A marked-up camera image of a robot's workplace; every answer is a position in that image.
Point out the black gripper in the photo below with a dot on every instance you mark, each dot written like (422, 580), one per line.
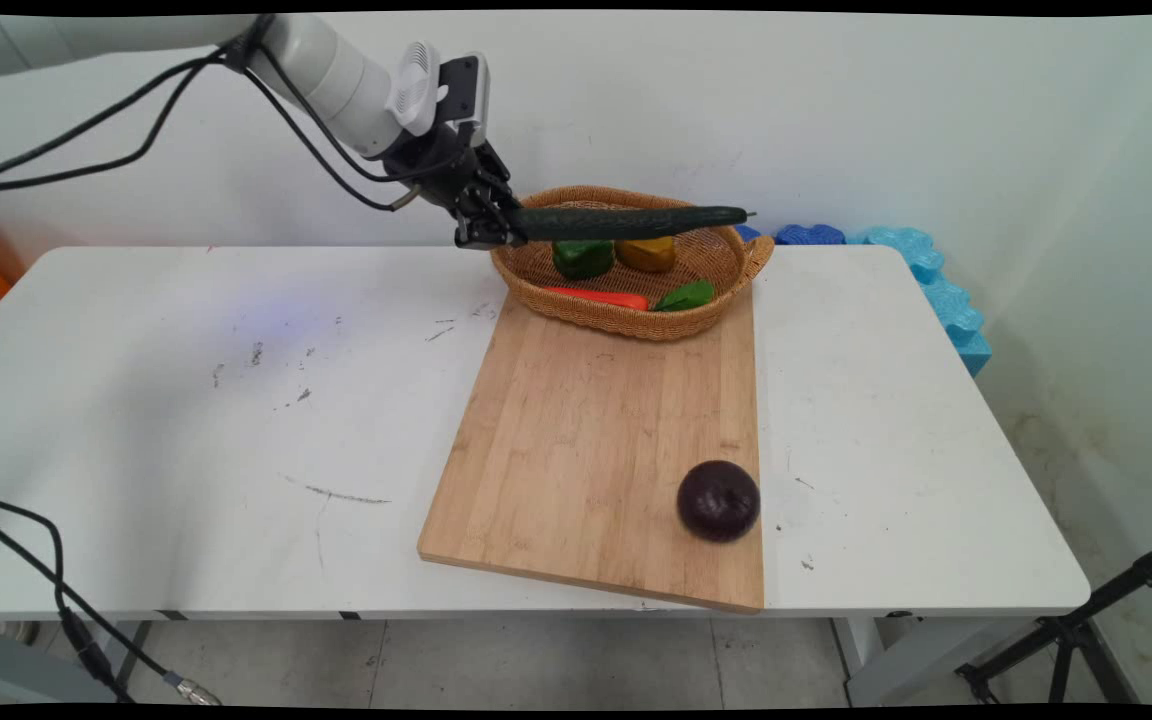
(433, 165)

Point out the dark green cucumber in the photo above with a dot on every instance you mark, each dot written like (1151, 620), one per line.
(626, 222)

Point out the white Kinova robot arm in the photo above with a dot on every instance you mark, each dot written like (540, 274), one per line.
(336, 75)

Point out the green bell pepper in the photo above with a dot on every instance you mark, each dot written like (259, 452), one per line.
(582, 260)

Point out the orange-red carrot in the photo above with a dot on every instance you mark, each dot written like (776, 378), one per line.
(601, 297)

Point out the yellow-brown potato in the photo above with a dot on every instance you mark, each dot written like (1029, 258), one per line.
(646, 256)

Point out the round woven wicker basket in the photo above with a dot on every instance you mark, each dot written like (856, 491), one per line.
(626, 322)

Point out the green leafy vegetable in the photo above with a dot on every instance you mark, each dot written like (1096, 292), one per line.
(688, 296)

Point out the bamboo cutting board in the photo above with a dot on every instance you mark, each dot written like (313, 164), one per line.
(586, 450)

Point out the purple onion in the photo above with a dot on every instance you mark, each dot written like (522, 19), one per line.
(718, 502)

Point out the light blue foam mat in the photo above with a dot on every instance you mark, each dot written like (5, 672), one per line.
(936, 290)

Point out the white table leg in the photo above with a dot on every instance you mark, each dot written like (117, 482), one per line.
(876, 655)

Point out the black tripod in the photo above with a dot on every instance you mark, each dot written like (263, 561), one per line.
(1066, 630)

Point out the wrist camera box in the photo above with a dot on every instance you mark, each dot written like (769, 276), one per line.
(464, 92)

